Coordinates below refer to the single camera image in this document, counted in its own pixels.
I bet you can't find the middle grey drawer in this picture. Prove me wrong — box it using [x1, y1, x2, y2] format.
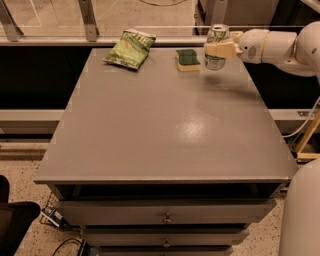
[82, 226, 249, 247]

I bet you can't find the green yellow sponge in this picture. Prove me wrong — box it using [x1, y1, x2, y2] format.
[176, 49, 201, 72]

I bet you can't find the green chip bag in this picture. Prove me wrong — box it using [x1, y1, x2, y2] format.
[104, 29, 156, 70]

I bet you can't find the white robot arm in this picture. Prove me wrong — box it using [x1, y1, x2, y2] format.
[204, 21, 320, 256]

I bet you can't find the grey drawer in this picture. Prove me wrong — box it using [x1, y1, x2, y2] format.
[82, 226, 249, 247]
[98, 246, 233, 256]
[56, 199, 276, 226]

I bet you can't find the metal railing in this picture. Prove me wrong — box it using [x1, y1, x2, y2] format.
[0, 0, 301, 48]

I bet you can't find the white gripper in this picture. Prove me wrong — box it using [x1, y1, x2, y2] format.
[204, 29, 269, 64]

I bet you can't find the yellow wooden frame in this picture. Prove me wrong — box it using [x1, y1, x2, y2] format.
[294, 111, 320, 160]

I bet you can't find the top grey drawer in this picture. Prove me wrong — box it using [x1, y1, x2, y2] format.
[56, 199, 276, 226]

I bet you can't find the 7up soda can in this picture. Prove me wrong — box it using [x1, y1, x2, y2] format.
[205, 24, 229, 71]

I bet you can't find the grey drawer cabinet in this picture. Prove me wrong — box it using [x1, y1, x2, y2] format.
[33, 47, 305, 256]

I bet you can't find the black chair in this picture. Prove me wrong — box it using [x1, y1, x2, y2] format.
[0, 175, 40, 256]

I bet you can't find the black floor cable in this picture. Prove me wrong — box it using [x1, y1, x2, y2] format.
[51, 237, 88, 256]

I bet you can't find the bottom grey drawer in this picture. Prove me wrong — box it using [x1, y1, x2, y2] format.
[98, 246, 233, 256]

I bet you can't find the wire basket with items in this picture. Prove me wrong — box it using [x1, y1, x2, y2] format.
[40, 193, 69, 230]

